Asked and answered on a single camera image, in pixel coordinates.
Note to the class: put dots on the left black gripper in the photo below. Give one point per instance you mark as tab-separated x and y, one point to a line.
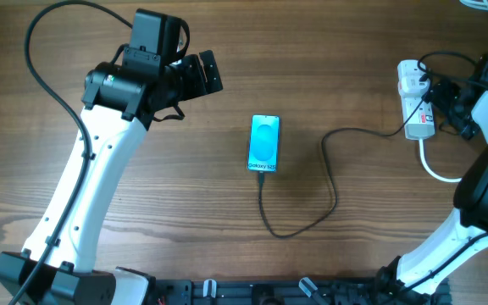
191	65

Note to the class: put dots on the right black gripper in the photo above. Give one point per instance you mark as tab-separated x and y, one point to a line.
466	125

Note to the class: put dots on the blue Galaxy smartphone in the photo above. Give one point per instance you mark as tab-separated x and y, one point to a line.
264	143

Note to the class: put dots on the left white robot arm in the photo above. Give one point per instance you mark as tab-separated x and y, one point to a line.
122	98

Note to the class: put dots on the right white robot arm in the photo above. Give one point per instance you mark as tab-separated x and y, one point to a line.
414	277

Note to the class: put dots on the white charger plug adapter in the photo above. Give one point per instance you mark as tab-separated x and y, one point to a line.
413	85

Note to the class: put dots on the white power strip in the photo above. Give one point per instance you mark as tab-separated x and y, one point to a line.
416	113

